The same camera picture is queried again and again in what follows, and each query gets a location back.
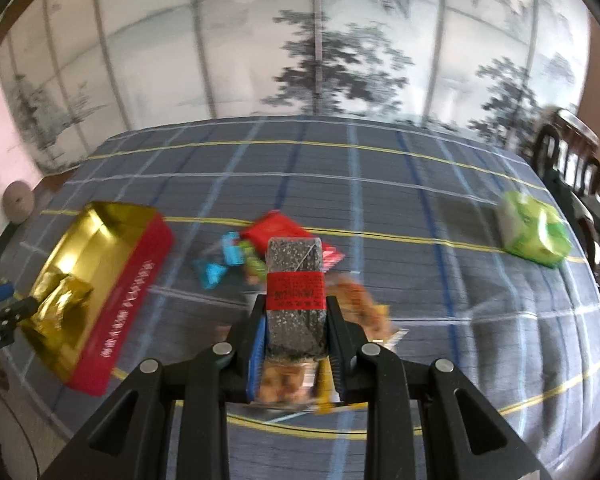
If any gold foil packet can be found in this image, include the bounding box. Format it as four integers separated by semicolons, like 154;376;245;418
30;272;95;356

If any round stone disc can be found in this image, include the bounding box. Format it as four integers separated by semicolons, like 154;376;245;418
1;180;33;222

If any black sesame bar red label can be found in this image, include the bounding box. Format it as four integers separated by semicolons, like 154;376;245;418
265;236;329;362

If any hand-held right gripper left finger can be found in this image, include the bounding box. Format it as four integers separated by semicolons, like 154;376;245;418
39;296;268;480

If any blue candy wrapper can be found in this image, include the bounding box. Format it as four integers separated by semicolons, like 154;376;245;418
192;258;229;290
221;232;246;266

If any yellow gold snack packet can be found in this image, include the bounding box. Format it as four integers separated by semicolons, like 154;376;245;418
314;360;338;413

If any clear peanut brittle packet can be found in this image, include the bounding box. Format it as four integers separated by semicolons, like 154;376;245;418
252;360;321;407
325;275;411;353

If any red snack packet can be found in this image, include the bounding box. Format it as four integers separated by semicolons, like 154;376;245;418
241;210;343;272

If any black cable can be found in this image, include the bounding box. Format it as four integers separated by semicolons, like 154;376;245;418
0;390;43;478

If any green tissue pack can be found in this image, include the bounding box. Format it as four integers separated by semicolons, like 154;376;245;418
496;190;572;268

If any ink painted folding screen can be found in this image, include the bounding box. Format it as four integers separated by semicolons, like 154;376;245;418
0;0;593;173

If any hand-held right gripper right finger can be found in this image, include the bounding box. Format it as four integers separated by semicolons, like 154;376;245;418
325;296;553;480

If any red and gold tin box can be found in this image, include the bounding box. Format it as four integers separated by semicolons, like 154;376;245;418
17;201;175;397

